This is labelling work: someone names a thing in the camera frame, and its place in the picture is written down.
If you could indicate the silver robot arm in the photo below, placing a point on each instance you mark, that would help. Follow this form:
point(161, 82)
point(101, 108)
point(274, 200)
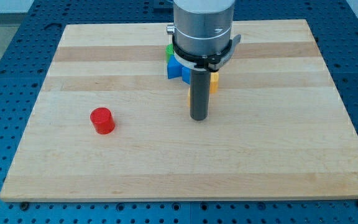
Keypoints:
point(202, 42)

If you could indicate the green block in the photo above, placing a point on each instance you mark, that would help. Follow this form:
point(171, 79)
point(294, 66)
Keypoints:
point(169, 52)

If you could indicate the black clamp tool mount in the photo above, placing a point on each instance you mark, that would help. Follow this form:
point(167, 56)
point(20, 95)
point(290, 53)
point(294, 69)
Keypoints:
point(209, 63)

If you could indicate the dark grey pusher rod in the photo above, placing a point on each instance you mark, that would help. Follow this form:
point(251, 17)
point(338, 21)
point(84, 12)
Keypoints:
point(199, 94)

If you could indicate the yellow hexagon block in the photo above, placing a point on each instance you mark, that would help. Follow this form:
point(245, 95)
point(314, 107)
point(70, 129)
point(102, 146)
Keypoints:
point(214, 85)

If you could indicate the wooden board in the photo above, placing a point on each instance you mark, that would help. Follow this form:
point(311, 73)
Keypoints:
point(277, 128)

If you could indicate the red cylinder block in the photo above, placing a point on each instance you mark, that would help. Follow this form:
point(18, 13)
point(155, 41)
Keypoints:
point(102, 120)

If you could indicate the blue star block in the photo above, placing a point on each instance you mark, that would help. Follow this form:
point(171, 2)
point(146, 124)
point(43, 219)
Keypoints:
point(176, 69)

